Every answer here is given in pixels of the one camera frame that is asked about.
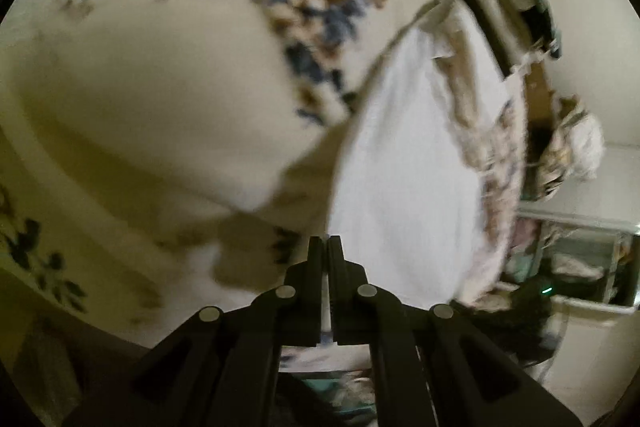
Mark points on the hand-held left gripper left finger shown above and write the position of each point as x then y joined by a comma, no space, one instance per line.
315,262

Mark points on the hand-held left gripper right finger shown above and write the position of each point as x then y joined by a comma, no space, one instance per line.
337,262

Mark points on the white t-shirt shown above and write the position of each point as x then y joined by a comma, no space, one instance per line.
400,182

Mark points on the pile of crumpled clothes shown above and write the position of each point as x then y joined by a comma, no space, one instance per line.
575,147

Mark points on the floral bed blanket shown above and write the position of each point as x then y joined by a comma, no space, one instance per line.
150,82

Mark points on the beige folded cloth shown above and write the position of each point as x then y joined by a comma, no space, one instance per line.
492,17

